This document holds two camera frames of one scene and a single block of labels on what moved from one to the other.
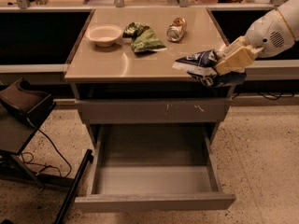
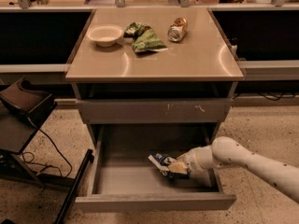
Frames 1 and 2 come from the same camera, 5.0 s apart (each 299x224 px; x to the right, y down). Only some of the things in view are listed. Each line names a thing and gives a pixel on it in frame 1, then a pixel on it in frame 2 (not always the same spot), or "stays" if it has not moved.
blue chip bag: [201, 66] -> [161, 162]
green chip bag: [142, 38] stays
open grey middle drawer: [155, 167] stays
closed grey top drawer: [120, 111] stays
